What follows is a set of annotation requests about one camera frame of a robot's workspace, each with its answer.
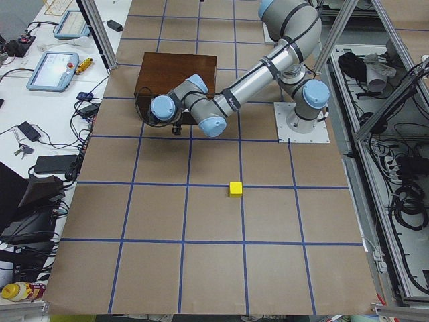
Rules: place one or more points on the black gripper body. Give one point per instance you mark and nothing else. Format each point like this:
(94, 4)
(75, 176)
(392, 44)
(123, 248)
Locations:
(176, 129)

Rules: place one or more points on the yellow cube block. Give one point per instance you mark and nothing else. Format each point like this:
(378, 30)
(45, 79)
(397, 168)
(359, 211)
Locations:
(235, 189)

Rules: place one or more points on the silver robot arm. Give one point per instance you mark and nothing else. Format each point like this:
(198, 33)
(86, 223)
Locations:
(296, 27)

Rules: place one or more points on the dark wooden drawer cabinet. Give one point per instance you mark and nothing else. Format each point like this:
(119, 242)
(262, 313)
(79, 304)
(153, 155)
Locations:
(161, 72)

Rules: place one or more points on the yellow black hand tool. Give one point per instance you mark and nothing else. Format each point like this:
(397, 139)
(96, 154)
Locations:
(84, 65)

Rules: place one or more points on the black power adapter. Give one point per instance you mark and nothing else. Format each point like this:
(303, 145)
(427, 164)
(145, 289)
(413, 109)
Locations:
(56, 164)

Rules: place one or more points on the near teach pendant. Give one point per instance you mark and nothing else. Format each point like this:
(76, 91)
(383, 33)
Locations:
(54, 71)

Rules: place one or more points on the teach pendant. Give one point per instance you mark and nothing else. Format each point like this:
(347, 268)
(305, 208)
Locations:
(71, 26)
(54, 71)

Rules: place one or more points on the far teach pendant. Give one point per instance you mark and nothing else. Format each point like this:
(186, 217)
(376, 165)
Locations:
(71, 26)

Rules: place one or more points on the black smartphone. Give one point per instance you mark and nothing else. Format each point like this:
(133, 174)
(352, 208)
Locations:
(29, 131)

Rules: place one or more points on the keys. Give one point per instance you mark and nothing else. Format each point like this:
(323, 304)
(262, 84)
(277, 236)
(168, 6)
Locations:
(23, 150)

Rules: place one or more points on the black cloth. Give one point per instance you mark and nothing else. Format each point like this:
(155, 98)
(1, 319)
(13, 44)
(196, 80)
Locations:
(353, 66)

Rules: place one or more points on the grey cloth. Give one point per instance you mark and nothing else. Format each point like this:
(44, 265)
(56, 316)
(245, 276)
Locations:
(377, 73)

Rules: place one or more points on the yellow cap bottle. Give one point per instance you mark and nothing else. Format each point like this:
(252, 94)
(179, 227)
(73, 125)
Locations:
(23, 291)

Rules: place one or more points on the aluminium frame post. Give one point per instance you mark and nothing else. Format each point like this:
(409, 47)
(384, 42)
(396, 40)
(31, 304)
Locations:
(93, 20)

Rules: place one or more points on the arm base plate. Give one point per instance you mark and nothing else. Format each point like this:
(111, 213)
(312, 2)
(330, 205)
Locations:
(292, 129)

